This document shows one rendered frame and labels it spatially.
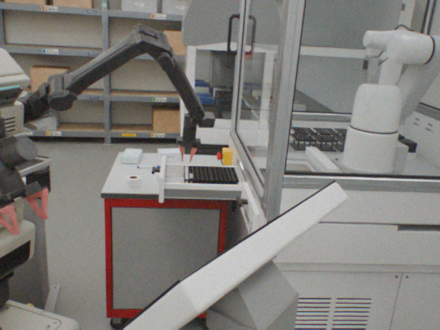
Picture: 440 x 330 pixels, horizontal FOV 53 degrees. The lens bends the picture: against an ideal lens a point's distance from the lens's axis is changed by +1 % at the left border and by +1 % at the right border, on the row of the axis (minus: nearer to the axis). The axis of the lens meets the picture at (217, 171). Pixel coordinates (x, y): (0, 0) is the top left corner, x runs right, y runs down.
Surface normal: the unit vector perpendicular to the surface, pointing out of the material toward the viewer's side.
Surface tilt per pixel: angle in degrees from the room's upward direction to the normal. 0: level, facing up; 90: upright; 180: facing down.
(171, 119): 88
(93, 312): 0
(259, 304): 45
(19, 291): 90
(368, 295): 90
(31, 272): 90
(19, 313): 0
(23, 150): 63
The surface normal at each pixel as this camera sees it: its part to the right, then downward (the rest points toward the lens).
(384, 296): 0.08, 0.33
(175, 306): -0.58, 0.23
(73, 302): 0.06, -0.94
